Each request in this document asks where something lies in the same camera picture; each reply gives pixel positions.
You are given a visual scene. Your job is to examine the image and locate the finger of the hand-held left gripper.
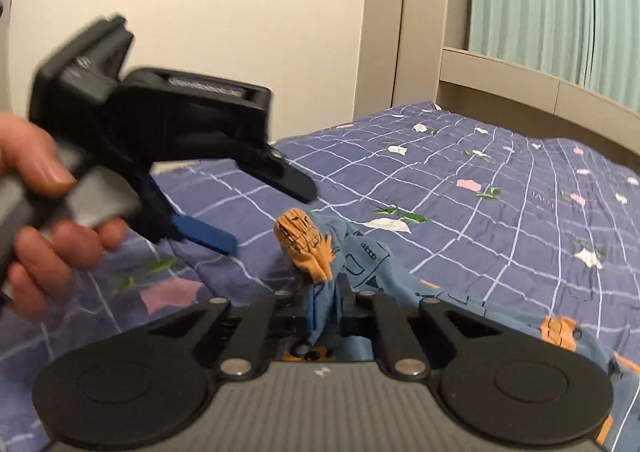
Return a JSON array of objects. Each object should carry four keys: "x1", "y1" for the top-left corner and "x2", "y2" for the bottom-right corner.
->
[
  {"x1": 234, "y1": 143, "x2": 319, "y2": 203},
  {"x1": 136, "y1": 177, "x2": 239, "y2": 256}
]

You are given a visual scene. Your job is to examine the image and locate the blue pants with orange cars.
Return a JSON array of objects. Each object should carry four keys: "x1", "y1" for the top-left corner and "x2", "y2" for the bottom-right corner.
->
[{"x1": 272, "y1": 207, "x2": 629, "y2": 449}]

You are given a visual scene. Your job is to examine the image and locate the purple checked floral blanket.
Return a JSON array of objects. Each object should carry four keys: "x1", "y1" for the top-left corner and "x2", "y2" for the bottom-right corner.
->
[{"x1": 0, "y1": 102, "x2": 640, "y2": 452}]

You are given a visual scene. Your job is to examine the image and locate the person's left hand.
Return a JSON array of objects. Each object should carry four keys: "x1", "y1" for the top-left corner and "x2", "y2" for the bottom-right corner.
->
[{"x1": 0, "y1": 112, "x2": 128, "y2": 324}]

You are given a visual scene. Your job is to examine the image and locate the beige wardrobe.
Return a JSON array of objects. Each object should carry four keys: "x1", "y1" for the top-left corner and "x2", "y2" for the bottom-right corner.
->
[{"x1": 351, "y1": 0, "x2": 473, "y2": 125}]

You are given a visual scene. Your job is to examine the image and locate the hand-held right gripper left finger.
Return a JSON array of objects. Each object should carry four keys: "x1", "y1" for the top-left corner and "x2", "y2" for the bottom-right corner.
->
[{"x1": 147, "y1": 282, "x2": 318, "y2": 378}]

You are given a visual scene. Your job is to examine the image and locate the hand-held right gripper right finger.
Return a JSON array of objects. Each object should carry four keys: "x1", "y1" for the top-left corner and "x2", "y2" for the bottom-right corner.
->
[{"x1": 339, "y1": 276, "x2": 502, "y2": 379}]

